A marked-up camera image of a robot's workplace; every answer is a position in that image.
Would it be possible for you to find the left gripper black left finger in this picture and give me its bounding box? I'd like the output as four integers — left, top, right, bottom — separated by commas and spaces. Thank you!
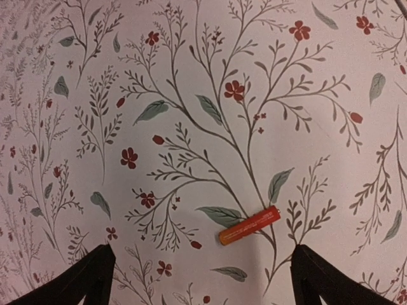
9, 244, 116, 305

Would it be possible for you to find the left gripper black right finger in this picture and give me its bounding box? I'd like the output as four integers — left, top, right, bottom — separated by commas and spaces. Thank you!
290, 244, 393, 305

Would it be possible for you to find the orange battery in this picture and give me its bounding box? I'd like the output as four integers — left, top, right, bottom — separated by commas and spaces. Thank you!
218, 206, 280, 246

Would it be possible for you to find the floral patterned table mat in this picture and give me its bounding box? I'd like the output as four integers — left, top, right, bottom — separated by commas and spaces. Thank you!
1, 1, 406, 304

